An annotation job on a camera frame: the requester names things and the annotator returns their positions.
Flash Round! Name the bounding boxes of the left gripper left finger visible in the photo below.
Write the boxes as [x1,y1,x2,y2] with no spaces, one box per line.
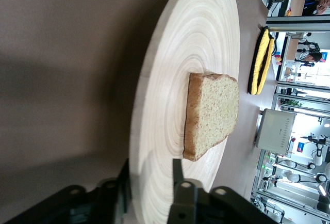
[97,158,131,221]

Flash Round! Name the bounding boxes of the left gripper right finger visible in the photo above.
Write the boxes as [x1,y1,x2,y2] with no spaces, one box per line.
[167,158,205,224]

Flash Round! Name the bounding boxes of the brown toast slice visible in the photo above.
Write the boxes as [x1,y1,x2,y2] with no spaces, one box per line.
[182,72,240,162]

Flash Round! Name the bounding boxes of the round wooden plate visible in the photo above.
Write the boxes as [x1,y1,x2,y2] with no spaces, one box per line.
[128,0,241,224]

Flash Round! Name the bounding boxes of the beige chrome toaster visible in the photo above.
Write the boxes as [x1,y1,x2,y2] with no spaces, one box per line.
[254,108,298,157]

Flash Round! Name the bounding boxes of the brown table cloth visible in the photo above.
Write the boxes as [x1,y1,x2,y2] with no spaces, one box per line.
[0,0,270,224]

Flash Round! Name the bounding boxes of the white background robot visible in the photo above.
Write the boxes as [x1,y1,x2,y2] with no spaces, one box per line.
[306,133,330,183]

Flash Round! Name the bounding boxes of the yellow quilted oven mitt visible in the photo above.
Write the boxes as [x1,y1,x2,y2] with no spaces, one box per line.
[267,37,276,70]
[246,26,271,96]

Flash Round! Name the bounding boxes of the small colourful toys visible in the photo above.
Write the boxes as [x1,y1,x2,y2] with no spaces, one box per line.
[273,50,283,66]

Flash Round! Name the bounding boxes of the person with black hair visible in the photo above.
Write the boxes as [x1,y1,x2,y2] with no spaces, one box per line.
[303,50,323,66]

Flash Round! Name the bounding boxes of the brown wooden panel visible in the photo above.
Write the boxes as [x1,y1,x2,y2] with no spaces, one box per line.
[285,0,308,17]

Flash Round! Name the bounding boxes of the dark frame beam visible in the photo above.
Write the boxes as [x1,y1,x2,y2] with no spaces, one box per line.
[265,14,330,33]

